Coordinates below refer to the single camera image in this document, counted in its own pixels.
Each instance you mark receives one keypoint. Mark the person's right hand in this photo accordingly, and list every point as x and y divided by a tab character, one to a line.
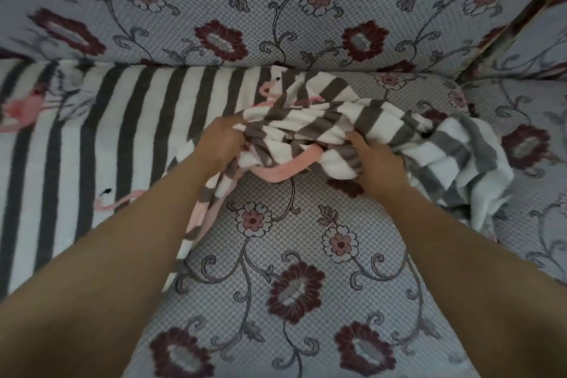
381	167

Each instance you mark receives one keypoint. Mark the person's left hand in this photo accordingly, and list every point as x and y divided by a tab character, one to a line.
219	143

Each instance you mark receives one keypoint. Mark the grey white striped flamingo blanket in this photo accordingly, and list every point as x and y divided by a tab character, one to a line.
133	125

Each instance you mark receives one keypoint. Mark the grey floral sofa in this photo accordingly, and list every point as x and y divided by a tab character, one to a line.
310	5

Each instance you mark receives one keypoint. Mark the person's right forearm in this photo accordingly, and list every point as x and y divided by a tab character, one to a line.
478	284

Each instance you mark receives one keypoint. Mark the person's left forearm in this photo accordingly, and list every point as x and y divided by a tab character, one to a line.
102	276

